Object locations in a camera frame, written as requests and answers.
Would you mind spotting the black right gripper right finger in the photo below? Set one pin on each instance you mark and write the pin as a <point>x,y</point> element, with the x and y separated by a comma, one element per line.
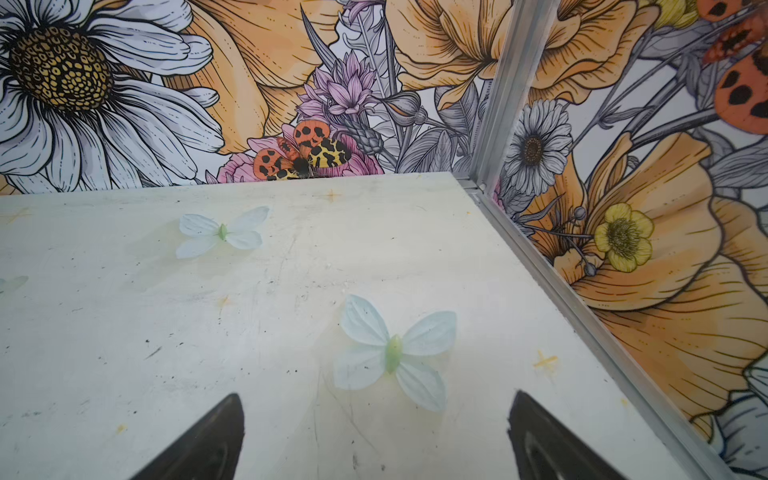
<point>544,448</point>

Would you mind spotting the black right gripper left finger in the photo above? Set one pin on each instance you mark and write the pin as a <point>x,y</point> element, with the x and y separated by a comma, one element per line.
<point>209,449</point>

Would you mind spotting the pale blue butterfly decal near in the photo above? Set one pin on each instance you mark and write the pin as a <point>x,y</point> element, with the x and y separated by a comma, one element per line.
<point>378,353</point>

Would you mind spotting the pale blue butterfly decal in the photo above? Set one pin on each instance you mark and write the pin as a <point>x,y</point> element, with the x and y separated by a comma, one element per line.
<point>378,353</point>
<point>203,234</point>

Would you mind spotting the pale blue butterfly decal far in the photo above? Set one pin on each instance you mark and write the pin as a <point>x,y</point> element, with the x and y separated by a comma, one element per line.
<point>203,234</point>

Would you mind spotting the aluminium base rail right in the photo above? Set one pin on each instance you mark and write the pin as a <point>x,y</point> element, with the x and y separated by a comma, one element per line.
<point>692,454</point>

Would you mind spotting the aluminium corner post right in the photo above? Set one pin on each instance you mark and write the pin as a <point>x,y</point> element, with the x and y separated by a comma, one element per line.
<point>526,38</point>

